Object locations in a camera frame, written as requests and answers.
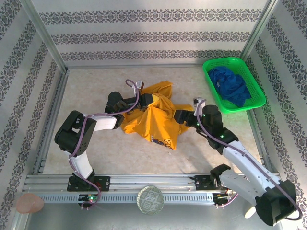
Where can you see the yellow t-shirt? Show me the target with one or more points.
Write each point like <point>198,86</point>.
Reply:
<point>156,122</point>

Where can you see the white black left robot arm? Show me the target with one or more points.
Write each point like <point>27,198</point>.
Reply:
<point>81,165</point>

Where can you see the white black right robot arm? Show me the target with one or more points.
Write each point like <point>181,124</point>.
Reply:
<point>247,163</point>

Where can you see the blue cloth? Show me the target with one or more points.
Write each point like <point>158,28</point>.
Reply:
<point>230,88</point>

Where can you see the green plastic basket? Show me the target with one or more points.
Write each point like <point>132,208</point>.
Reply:
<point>254,81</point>

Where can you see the small circuit board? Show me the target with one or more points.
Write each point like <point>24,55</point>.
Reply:
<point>221,196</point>
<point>90,198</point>

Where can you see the white peeler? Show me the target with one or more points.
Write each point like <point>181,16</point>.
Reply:
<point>249,213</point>

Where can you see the round patterned glass dish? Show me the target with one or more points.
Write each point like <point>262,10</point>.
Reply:
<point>150,200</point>

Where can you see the pink translucent cup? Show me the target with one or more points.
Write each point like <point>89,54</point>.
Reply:
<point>28,204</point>

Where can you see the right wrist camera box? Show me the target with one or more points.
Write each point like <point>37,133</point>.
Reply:
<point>197,100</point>

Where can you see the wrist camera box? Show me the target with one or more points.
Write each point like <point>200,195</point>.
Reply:
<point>139,85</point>
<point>197,100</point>

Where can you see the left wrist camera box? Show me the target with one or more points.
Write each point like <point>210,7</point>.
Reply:
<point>139,85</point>

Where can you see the aluminium back rail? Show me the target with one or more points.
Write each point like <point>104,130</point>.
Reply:
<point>132,66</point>

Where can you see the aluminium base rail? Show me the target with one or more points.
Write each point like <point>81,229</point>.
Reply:
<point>148,179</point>

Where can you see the aluminium frame post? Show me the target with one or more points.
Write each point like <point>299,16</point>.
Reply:
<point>257,26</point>
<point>43,33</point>

